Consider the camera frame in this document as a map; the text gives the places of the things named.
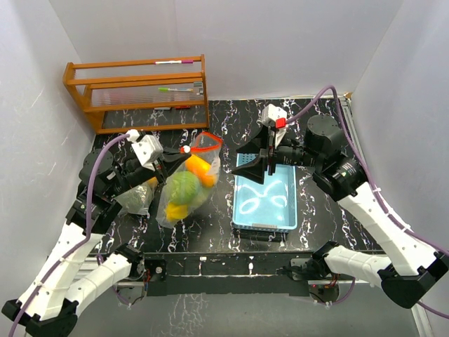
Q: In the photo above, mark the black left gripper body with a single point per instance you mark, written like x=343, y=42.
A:
x=133, y=177

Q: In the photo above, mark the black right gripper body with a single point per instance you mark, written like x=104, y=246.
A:
x=295, y=154

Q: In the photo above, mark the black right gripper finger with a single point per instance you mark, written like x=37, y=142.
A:
x=254, y=170
x=258, y=144

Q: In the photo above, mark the clear orange-zip bag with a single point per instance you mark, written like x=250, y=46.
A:
x=206, y=146
x=137, y=200

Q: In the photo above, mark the netted green melon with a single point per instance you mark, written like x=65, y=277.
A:
x=135, y=200

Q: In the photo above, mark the orange yellow mango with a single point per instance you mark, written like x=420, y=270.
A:
x=201, y=169

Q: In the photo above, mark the green cabbage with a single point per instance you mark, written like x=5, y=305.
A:
x=183, y=187

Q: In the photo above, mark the yellow starfruit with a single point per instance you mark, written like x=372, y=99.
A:
x=175, y=212

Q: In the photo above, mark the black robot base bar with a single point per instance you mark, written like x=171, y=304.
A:
x=164, y=274

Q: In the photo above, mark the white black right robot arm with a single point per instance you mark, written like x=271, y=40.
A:
x=407, y=270

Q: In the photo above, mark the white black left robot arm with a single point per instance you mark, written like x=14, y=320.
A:
x=54, y=301

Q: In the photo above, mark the light blue plastic basket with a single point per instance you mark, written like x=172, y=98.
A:
x=271, y=206

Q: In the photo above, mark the wooden shelf rack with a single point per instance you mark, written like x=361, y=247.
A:
x=99, y=88

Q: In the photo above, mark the green capped marker pen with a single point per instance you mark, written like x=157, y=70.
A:
x=166, y=89

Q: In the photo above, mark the grey binder clip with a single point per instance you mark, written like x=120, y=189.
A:
x=198, y=88

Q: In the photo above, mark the pink white marker pen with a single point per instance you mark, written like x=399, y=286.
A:
x=174, y=62

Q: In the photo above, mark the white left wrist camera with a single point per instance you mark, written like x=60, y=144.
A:
x=147, y=148

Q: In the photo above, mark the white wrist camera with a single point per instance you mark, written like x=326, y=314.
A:
x=147, y=148
x=276, y=118

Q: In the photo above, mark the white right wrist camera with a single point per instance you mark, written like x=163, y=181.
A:
x=276, y=118

